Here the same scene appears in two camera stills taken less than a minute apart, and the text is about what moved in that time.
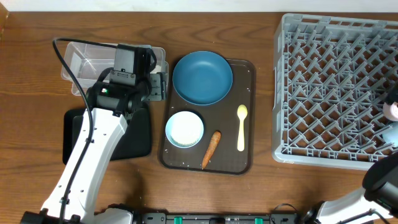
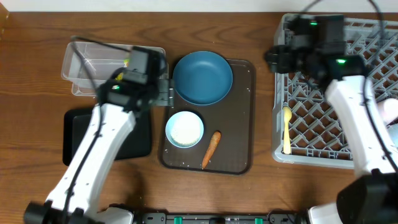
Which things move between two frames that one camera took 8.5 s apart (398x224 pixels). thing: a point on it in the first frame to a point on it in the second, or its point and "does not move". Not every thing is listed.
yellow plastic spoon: [242, 111] to [287, 113]
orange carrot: [211, 149] does not move
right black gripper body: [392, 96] to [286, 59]
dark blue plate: [202, 78] does not move
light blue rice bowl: [185, 130] does not move
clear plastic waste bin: [87, 61] does not move
